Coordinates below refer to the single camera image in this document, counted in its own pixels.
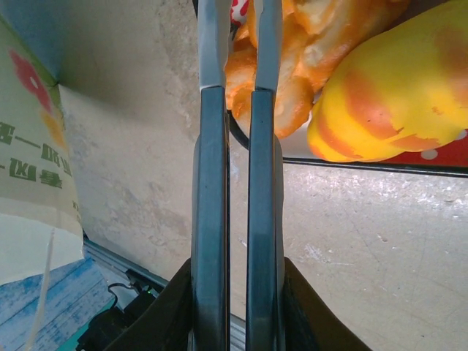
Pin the white strawberry print tray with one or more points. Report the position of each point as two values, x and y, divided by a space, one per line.
438 155

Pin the fake twisted orange bread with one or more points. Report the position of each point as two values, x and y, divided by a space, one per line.
303 55

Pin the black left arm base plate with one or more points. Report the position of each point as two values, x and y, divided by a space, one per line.
106 325

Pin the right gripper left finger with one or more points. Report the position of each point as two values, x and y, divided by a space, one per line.
210 183

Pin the white printed paper bag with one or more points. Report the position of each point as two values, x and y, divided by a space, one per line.
33 164

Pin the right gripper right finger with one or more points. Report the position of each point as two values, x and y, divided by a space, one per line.
265 183

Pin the fake ridged yellow bun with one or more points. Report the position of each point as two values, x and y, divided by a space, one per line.
391 91

